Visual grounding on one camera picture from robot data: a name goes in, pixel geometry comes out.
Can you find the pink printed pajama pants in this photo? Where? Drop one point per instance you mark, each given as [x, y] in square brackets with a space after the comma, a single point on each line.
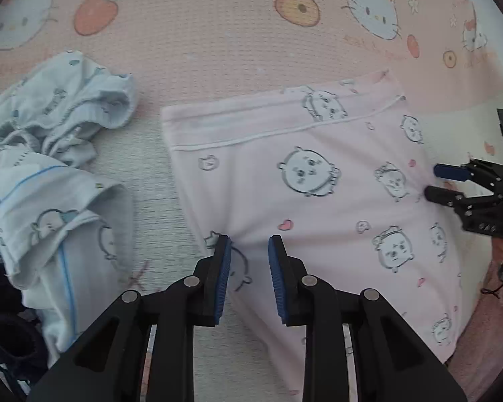
[318, 217]

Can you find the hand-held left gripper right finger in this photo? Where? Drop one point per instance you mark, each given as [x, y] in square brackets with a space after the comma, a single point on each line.
[276, 276]

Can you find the navy striped shorts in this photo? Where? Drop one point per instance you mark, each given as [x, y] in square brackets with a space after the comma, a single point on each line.
[8, 335]

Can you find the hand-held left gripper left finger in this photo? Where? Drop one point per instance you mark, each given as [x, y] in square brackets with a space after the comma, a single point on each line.
[223, 276]

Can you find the pink cream printed blanket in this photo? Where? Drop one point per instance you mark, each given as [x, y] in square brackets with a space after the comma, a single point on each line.
[193, 29]

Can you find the light blue printed pajamas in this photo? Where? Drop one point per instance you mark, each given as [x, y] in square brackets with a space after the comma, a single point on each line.
[46, 201]

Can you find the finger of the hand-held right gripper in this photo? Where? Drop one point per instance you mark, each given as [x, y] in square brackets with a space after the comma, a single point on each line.
[450, 171]
[442, 194]

